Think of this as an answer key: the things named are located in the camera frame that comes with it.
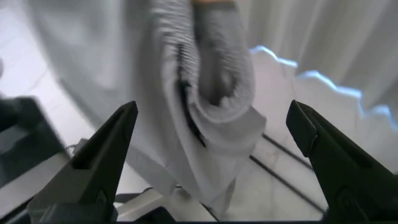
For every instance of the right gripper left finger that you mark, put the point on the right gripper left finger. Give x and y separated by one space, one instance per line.
87 186

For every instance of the pale grey shorts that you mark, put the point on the pale grey shorts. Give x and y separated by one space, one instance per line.
155 93

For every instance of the black clothes rack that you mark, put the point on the black clothes rack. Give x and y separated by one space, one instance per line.
280 174

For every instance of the white curtain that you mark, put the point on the white curtain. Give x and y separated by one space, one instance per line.
326 37

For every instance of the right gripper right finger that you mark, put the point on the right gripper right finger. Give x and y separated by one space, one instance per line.
357 186

